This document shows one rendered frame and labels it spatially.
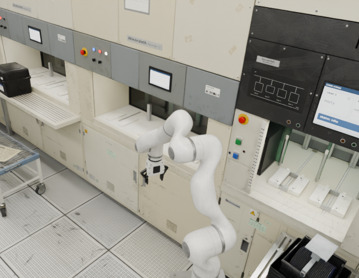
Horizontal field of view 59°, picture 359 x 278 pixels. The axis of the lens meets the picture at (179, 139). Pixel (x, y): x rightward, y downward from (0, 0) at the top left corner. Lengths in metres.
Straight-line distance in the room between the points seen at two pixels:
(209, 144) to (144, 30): 1.12
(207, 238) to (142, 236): 1.63
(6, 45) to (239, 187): 2.97
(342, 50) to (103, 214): 2.38
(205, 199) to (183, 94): 0.93
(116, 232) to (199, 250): 1.72
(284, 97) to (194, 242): 0.87
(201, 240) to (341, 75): 0.95
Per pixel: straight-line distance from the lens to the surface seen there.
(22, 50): 4.13
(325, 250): 1.58
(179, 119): 1.32
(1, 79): 3.49
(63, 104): 3.21
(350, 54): 1.60
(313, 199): 2.15
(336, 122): 1.68
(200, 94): 1.96
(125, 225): 3.00
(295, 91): 1.69
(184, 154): 1.22
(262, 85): 1.75
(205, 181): 1.27
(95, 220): 3.06
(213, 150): 1.28
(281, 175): 2.27
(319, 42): 1.62
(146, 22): 2.16
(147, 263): 2.72
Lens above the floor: 2.13
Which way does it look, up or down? 30 degrees down
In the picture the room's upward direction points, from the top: 5 degrees clockwise
